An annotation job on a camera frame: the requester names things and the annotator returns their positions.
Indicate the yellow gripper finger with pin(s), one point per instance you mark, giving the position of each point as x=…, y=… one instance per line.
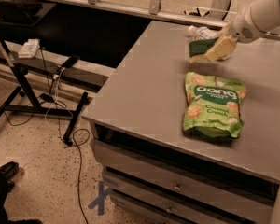
x=222, y=48

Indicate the green and yellow sponge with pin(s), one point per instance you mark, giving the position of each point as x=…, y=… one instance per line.
x=198, y=49

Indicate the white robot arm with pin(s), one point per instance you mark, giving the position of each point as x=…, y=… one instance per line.
x=254, y=22

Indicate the clear plastic water bottle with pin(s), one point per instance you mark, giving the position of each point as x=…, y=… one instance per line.
x=201, y=33

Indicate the green snack bag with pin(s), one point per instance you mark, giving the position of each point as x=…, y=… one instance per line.
x=214, y=106

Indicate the metal window railing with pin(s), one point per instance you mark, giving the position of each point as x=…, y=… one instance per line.
x=124, y=0

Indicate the upper grey drawer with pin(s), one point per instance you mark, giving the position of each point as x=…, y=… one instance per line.
x=233, y=205

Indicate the grey drawer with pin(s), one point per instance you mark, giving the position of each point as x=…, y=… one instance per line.
x=152, y=203
x=233, y=205

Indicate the lower grey drawer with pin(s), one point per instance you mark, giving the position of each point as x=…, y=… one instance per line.
x=152, y=203

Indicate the white tissue pack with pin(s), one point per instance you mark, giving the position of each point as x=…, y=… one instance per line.
x=29, y=49

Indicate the blue tape cross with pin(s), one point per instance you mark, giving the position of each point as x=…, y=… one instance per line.
x=104, y=189

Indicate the black metal stand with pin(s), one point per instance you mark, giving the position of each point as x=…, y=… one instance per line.
x=24, y=88

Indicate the black shoe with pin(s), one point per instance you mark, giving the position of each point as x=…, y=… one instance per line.
x=8, y=170

